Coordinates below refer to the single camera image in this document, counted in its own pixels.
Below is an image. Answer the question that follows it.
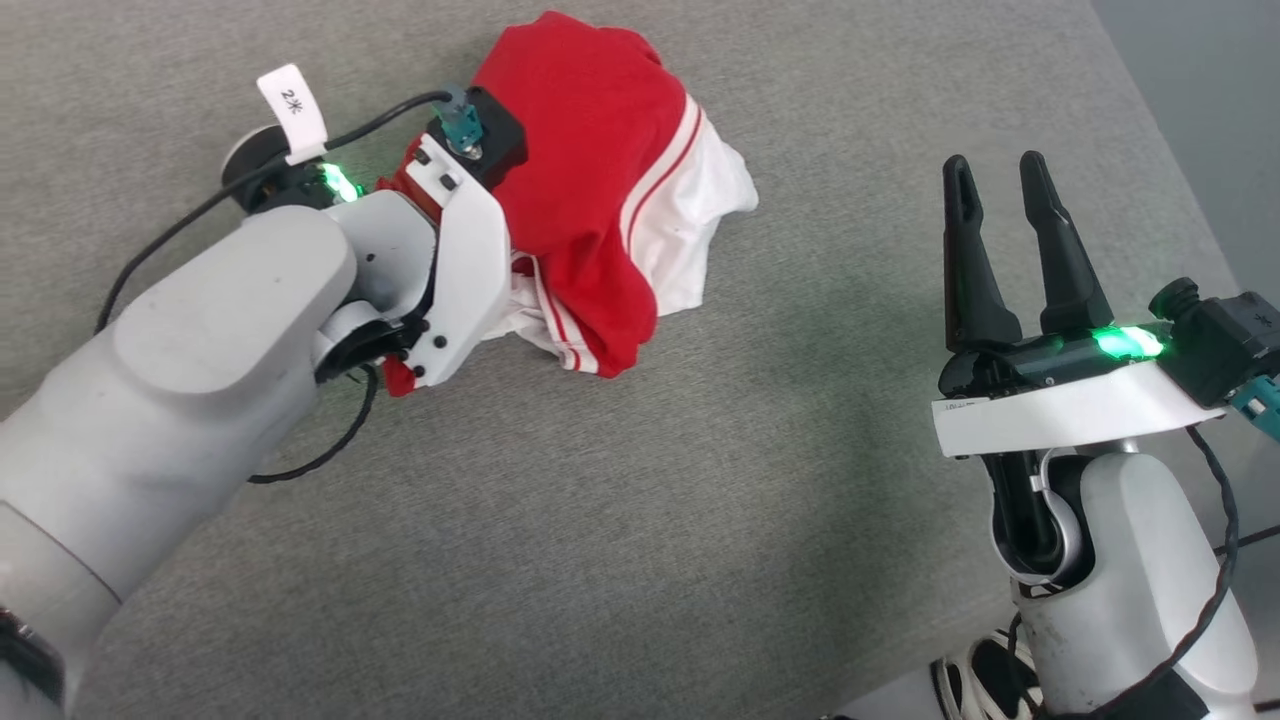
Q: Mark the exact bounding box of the white cable label tag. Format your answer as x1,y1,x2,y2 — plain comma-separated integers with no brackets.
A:
257,65,329,166

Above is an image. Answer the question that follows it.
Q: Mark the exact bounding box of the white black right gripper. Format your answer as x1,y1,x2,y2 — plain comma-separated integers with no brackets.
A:
930,150,1226,459

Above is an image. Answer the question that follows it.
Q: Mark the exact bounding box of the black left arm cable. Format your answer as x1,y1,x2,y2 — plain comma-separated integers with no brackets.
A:
95,88,486,486

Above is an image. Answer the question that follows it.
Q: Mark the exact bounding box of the red and white garment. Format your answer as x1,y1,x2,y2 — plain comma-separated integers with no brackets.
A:
378,10,761,398

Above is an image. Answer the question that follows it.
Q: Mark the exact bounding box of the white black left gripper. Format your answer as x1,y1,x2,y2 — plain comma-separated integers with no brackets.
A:
405,135,511,388

